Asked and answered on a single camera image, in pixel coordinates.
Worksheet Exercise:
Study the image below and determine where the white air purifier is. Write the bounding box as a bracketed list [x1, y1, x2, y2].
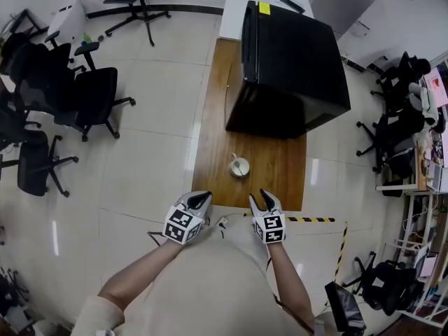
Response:
[47, 0, 88, 46]

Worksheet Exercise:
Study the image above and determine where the black wheeled screen stand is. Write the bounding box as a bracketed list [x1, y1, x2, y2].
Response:
[86, 0, 172, 48]

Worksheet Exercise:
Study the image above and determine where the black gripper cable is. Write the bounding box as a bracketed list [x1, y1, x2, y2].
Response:
[146, 231, 166, 247]

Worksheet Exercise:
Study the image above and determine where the black screen device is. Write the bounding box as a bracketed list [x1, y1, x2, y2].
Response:
[323, 281, 368, 336]

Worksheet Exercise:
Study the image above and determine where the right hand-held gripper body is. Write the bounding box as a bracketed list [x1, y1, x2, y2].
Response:
[252, 208, 286, 245]

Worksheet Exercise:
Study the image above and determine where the pink computer monitor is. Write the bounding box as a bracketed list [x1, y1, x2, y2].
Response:
[423, 66, 448, 105]

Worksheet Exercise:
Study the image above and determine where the person's left forearm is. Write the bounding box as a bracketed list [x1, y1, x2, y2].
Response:
[99, 238, 185, 311]

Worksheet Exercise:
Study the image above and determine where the wood top white desk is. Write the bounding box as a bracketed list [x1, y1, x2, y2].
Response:
[376, 127, 448, 193]

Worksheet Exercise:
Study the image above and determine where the grey tall cabinet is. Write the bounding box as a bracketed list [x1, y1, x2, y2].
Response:
[310, 0, 378, 36]

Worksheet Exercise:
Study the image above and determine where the white metal shelf rack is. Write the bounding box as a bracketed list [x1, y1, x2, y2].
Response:
[395, 187, 448, 325]

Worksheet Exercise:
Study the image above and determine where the white wall router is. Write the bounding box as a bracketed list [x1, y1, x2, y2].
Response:
[351, 21, 372, 38]

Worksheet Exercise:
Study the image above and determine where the white ceramic cup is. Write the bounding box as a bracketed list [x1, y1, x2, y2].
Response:
[229, 153, 251, 179]

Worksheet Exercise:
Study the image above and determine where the black waste bin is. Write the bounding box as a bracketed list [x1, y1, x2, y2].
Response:
[381, 164, 404, 198]

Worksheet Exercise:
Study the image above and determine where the person's right forearm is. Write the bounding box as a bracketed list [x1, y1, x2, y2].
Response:
[267, 241, 316, 328]

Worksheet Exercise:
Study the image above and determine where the black mini fridge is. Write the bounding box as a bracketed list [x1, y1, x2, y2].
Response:
[225, 0, 352, 140]

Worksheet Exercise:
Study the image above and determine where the dark gripper cable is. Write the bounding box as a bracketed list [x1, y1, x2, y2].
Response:
[267, 255, 316, 334]

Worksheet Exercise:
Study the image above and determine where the person's beige shirt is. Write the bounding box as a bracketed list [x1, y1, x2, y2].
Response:
[71, 217, 316, 336]

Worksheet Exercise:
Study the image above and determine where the yellow black hazard tape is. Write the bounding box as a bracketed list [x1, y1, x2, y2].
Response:
[333, 221, 349, 284]
[244, 212, 336, 224]

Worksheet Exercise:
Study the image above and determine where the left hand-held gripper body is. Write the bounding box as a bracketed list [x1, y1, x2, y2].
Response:
[162, 196, 211, 246]

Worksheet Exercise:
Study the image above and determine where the large black office chair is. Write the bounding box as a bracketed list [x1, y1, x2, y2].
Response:
[17, 33, 137, 143]

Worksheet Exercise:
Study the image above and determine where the black phone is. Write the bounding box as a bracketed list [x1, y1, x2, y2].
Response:
[279, 0, 306, 14]

